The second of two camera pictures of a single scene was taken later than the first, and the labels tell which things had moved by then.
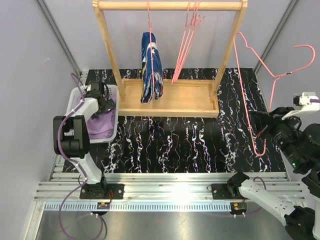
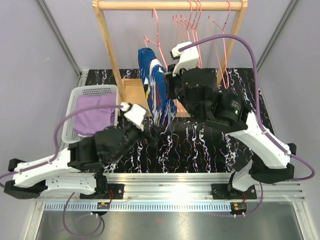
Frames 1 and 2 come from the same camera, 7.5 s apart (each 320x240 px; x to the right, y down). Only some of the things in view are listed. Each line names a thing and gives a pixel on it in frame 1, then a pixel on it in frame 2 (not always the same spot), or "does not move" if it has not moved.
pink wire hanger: (149, 29) -> (145, 38)
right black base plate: (221, 191) does not move
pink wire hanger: (192, 24) -> (196, 2)
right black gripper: (271, 119) -> (172, 79)
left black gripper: (109, 105) -> (151, 139)
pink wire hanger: (274, 76) -> (222, 29)
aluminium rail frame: (66, 186) does not move
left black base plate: (95, 191) does not move
